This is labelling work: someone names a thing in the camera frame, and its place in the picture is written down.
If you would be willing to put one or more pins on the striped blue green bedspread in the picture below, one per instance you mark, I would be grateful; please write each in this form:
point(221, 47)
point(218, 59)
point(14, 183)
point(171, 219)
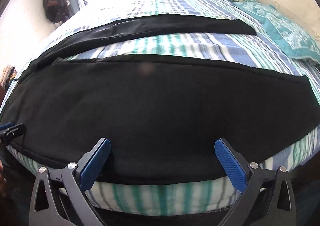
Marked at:
point(256, 51)

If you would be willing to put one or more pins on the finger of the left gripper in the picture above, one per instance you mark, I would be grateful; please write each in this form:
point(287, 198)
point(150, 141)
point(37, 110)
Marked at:
point(9, 131)

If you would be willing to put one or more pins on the black pants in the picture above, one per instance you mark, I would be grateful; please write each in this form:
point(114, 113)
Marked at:
point(162, 114)

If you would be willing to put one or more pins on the clothes pile on dresser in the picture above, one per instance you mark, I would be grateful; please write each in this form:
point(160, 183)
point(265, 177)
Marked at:
point(8, 74)

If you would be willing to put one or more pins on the teal patterned pillow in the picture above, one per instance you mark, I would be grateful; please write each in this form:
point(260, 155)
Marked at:
point(294, 41)

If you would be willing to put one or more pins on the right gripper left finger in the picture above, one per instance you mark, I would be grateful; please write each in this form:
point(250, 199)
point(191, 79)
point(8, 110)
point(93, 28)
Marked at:
point(58, 196)

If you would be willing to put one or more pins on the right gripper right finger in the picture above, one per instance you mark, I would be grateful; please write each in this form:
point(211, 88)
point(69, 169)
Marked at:
point(266, 196)

